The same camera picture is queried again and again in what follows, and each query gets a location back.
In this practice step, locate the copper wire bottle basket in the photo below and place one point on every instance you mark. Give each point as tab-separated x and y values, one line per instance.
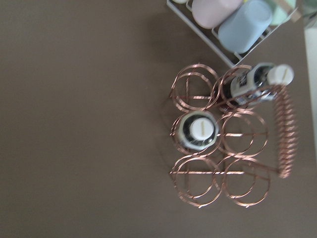
197	172

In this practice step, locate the tea bottle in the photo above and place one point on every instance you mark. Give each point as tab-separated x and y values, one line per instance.
253	86
197	130

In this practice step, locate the white cup rack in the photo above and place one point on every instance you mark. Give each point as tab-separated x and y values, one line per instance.
210	37

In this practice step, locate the pink pastel cup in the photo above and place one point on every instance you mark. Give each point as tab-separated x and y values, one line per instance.
210	13

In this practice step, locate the blue pastel cup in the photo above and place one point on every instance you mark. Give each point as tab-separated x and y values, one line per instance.
241	30

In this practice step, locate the green pastel cup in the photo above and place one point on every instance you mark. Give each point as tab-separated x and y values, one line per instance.
279	16

